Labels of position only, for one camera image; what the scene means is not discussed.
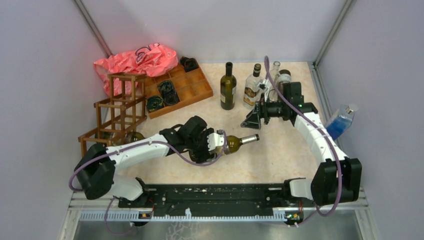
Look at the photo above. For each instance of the brown wooden wine rack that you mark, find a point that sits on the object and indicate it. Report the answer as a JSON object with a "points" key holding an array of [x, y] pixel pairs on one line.
{"points": [[119, 114]]}

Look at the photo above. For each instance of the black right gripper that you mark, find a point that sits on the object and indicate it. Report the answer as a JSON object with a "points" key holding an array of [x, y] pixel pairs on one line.
{"points": [[253, 121]]}

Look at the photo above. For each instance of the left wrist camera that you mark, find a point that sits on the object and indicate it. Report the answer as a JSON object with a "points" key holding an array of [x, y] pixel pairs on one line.
{"points": [[215, 142]]}

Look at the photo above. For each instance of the green wine bottle black neck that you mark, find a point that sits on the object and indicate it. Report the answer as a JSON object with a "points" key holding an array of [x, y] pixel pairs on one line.
{"points": [[228, 86]]}

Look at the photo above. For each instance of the wooden compartment tray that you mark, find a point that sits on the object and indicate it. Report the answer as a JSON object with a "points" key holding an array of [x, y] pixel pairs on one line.
{"points": [[191, 87]]}

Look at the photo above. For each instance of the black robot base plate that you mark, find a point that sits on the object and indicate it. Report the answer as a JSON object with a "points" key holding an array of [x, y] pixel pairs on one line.
{"points": [[215, 200]]}

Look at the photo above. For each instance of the rolled dark sock far corner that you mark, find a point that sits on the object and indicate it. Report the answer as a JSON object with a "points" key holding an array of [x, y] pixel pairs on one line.
{"points": [[189, 63]]}

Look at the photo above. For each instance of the dark wine bottle lying down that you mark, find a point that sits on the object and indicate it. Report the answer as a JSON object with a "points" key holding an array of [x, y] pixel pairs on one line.
{"points": [[284, 77]]}

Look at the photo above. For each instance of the green wine bottle silver neck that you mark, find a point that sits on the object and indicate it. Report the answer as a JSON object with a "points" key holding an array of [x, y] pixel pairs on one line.
{"points": [[130, 137]]}

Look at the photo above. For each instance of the clear glass bottle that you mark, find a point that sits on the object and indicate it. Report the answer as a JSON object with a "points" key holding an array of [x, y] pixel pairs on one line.
{"points": [[274, 72]]}

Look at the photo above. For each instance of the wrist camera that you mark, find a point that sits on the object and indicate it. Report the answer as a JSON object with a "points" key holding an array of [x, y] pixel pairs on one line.
{"points": [[264, 86], [215, 142]]}

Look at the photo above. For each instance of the rolled dark blue sock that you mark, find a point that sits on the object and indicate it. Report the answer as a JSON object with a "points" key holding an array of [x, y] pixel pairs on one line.
{"points": [[154, 103]]}

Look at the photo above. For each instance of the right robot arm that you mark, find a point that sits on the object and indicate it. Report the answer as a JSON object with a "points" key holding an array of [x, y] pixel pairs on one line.
{"points": [[338, 177]]}

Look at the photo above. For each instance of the clear liquor bottle brown label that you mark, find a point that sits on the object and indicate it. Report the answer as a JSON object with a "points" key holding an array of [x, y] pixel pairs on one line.
{"points": [[251, 88]]}

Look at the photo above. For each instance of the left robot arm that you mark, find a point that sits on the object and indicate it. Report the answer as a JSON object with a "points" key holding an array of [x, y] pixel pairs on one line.
{"points": [[97, 171]]}

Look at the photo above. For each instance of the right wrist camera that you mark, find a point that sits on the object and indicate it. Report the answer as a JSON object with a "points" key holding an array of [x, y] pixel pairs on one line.
{"points": [[264, 86]]}

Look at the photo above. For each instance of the blue liquid square bottle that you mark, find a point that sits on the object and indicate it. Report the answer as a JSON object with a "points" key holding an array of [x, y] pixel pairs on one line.
{"points": [[341, 120]]}

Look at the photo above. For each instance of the white cable duct strip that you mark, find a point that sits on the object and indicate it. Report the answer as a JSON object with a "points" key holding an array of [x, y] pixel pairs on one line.
{"points": [[136, 216]]}

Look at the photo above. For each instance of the rolled black sock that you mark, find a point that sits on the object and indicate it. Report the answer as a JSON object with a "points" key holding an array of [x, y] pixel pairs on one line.
{"points": [[168, 93]]}

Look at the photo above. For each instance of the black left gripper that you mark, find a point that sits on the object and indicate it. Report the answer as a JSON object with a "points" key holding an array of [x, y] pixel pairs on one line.
{"points": [[200, 156]]}

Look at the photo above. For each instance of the green wine bottle silver foil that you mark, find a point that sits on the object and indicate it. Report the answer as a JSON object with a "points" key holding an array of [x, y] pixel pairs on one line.
{"points": [[234, 143]]}

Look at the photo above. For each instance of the pink plastic bag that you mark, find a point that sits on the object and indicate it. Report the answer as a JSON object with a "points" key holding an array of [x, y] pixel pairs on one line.
{"points": [[152, 60]]}

